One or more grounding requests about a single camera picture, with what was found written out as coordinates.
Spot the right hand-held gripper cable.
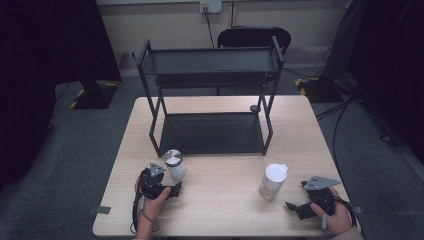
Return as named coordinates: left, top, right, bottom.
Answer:
left=333, top=195, right=358, bottom=228

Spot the dark equipment with curtain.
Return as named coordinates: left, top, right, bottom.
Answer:
left=321, top=0, right=424, bottom=165

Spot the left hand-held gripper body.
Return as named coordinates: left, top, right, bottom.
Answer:
left=138, top=161, right=175, bottom=201

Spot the black chair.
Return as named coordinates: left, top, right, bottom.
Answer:
left=216, top=25, right=292, bottom=97

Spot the black power cable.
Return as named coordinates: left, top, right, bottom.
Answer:
left=203, top=5, right=216, bottom=50

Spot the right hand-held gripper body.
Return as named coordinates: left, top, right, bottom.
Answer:
left=300, top=175, right=342, bottom=216

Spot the black metal two-tier rack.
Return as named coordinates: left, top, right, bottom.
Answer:
left=132, top=35, right=286, bottom=158

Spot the black curtain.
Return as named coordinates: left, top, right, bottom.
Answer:
left=0, top=0, right=123, bottom=192

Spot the clear jar with white lid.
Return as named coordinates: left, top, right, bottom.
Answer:
left=258, top=162, right=290, bottom=201

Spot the person's right hand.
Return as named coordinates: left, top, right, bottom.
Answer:
left=309, top=187, right=354, bottom=237

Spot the glass jar with silver lid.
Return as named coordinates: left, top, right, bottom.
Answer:
left=163, top=148, right=188, bottom=182

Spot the black floor cable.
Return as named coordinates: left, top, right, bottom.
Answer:
left=314, top=95, right=355, bottom=179

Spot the left hand-held gripper cable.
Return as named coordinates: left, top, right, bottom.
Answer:
left=129, top=188, right=161, bottom=235

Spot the hand-held gripper cable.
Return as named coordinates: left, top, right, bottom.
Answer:
left=333, top=195, right=358, bottom=228
left=129, top=188, right=161, bottom=235

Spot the white wall socket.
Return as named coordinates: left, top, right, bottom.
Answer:
left=199, top=0, right=223, bottom=15

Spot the person's left hand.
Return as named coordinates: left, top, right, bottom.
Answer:
left=133, top=177, right=172, bottom=232

